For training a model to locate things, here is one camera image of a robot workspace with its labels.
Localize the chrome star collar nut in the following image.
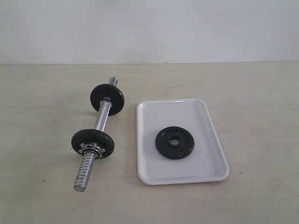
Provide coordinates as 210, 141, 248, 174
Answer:
79, 142, 105, 159

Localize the white plastic tray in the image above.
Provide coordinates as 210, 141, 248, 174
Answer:
136, 98, 229, 185

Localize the chrome threaded dumbbell bar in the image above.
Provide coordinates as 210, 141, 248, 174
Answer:
73, 77, 118, 192

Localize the black weight plate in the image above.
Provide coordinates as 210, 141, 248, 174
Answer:
155, 126, 195, 160
90, 84, 125, 116
71, 129, 115, 159

